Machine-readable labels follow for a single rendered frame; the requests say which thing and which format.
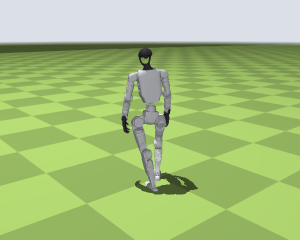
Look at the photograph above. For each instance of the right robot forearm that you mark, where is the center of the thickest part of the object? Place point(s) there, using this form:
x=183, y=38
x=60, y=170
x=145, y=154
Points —
x=167, y=103

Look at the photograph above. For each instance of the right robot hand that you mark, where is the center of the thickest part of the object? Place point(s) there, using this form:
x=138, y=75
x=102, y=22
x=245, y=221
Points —
x=167, y=118

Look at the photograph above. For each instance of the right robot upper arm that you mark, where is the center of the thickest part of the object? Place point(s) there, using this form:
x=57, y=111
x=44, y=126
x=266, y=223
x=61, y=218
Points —
x=165, y=83

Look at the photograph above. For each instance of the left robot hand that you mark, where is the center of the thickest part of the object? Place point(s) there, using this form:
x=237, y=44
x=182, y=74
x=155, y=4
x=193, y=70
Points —
x=124, y=123

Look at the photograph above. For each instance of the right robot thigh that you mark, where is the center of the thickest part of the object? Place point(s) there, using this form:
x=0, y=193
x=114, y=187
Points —
x=159, y=129

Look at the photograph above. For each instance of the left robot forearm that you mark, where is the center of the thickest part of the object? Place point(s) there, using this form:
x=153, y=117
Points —
x=125, y=109

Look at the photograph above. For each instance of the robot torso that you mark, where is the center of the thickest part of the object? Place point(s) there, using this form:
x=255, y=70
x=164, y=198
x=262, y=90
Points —
x=150, y=90

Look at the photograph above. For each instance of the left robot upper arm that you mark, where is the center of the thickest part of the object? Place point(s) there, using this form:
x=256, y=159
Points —
x=132, y=77

